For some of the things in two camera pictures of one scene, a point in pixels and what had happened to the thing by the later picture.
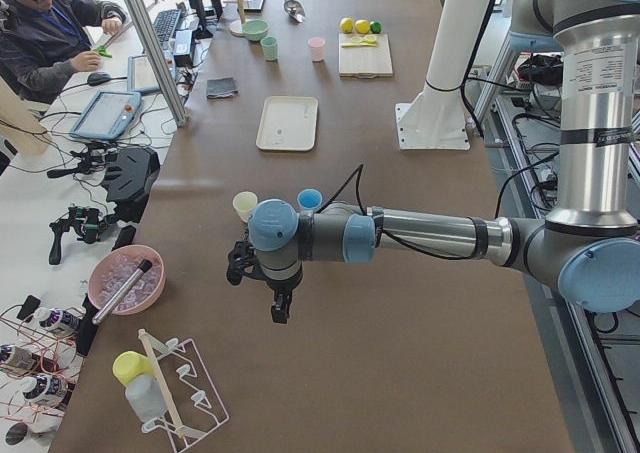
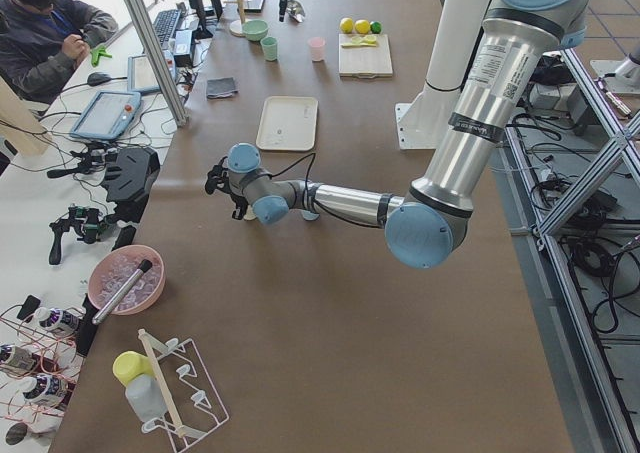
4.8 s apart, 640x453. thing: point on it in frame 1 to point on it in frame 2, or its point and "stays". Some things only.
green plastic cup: x=270 y=48 stays
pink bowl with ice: x=111 y=271 stays
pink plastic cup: x=317 y=48 stays
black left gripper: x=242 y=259 to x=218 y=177
